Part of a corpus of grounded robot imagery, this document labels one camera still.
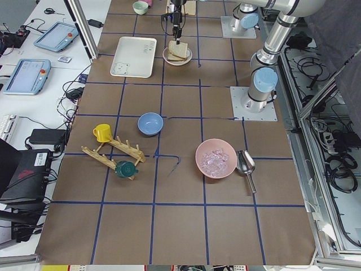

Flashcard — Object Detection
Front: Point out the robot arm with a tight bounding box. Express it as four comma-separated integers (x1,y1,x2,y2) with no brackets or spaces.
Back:
161,1,259,44
240,0,325,113

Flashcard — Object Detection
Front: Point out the blue bowl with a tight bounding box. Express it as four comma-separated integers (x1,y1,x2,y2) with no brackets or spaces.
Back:
138,112,164,136

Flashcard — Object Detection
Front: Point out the small black adapter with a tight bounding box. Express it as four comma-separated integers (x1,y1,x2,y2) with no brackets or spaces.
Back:
87,19,104,28

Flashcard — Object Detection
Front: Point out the pink bowl with ice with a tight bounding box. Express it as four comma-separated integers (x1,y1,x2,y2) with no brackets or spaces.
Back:
195,138,237,178

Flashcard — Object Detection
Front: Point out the green bowl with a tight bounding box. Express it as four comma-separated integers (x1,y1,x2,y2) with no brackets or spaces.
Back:
133,1,149,15

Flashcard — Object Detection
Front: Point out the white keyboard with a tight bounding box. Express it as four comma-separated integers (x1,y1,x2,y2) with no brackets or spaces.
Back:
1,114,19,143

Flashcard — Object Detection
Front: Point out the pink cloth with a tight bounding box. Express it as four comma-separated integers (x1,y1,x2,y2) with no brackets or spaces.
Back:
144,0,153,7

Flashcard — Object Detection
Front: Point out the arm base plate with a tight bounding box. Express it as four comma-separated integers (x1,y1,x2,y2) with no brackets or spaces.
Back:
221,16,257,39
230,86,278,121

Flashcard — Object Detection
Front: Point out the metal scoop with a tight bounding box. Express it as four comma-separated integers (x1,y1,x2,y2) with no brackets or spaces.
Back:
236,150,257,194

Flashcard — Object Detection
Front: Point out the teach pendant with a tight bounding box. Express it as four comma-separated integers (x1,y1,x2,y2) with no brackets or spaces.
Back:
3,59,51,95
34,22,78,52

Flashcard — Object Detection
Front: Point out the lower teach pendant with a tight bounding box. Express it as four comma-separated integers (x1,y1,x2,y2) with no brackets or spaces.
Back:
3,59,51,95

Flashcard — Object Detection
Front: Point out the wooden cutting board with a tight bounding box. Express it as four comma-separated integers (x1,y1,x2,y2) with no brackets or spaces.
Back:
165,0,196,16

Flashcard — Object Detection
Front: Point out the black computer box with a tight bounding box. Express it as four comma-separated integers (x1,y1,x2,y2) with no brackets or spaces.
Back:
1,140,53,204

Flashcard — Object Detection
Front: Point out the black power adapter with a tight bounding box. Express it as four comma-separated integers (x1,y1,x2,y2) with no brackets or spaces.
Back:
25,129,66,150

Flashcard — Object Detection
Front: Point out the white round plate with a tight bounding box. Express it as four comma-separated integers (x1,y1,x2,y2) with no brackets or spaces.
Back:
162,47,193,66

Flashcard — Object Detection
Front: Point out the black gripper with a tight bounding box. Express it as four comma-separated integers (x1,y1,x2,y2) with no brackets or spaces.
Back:
170,0,187,45

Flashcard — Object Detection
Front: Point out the dark green cup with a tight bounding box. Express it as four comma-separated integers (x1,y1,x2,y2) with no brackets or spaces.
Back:
115,160,138,179

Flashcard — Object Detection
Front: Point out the bread slice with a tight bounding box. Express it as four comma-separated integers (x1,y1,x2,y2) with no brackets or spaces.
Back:
168,41,188,59
167,54,188,62

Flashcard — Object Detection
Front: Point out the yellow cup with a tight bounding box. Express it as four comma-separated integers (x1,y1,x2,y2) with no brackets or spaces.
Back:
93,124,113,143

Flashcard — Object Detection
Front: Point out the wooden cup rack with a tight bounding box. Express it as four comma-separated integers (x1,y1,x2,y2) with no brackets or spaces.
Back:
81,135,147,181

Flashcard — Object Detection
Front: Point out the bread slice on plate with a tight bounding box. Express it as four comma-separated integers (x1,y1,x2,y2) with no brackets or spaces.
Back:
167,54,188,62

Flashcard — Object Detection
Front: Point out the aluminium frame post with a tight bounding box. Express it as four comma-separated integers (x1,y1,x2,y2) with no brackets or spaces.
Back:
64,0,98,61

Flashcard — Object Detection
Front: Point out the white bear tray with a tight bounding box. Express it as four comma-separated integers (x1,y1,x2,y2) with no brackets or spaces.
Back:
110,37,157,78

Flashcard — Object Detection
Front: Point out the upper teach pendant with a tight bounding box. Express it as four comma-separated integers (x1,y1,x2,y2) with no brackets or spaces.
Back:
34,22,78,52

